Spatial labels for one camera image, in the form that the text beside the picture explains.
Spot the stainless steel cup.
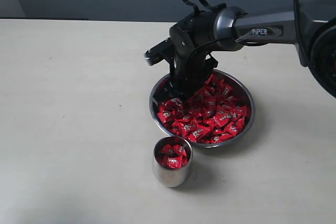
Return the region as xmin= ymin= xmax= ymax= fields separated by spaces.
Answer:
xmin=152 ymin=136 xmax=193 ymax=188

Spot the pile of red wrapped candies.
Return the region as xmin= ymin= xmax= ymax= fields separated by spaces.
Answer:
xmin=156 ymin=74 xmax=248 ymax=144

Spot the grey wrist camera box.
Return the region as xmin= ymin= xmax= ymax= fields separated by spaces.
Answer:
xmin=144 ymin=38 xmax=175 ymax=66

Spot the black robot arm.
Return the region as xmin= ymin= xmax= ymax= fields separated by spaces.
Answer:
xmin=145 ymin=0 xmax=335 ymax=104

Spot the round steel bowl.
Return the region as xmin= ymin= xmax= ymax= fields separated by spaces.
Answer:
xmin=149 ymin=69 xmax=256 ymax=148

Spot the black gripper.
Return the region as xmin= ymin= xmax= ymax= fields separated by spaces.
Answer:
xmin=151 ymin=51 xmax=218 ymax=106

